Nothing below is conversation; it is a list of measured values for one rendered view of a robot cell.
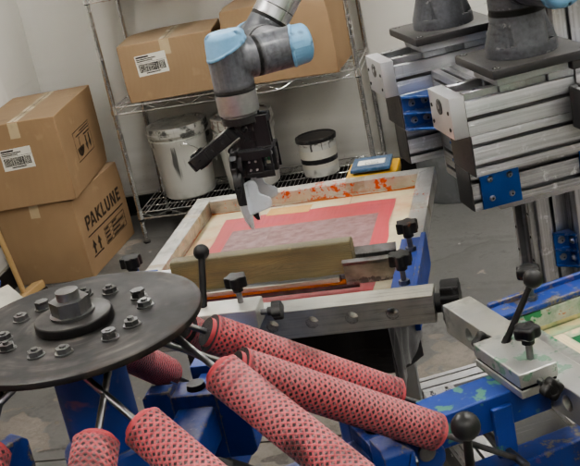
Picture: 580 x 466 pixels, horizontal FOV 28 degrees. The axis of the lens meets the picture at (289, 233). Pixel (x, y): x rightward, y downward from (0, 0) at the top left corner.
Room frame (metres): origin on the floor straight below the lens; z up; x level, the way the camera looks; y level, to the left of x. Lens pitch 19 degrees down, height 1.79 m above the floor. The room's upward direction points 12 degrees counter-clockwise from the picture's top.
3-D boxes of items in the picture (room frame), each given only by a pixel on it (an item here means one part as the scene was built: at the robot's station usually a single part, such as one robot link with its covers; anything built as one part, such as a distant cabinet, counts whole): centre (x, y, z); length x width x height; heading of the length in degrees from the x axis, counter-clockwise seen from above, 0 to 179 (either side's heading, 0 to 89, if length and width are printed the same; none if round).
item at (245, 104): (2.07, 0.04, 1.34); 0.08 x 0.08 x 0.05
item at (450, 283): (1.76, -0.23, 1.02); 0.07 x 0.06 x 0.07; 166
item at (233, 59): (2.07, 0.04, 1.42); 0.09 x 0.08 x 0.11; 107
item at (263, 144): (2.07, 0.04, 1.26); 0.09 x 0.08 x 0.12; 76
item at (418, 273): (1.98, -0.20, 0.97); 0.30 x 0.05 x 0.07; 166
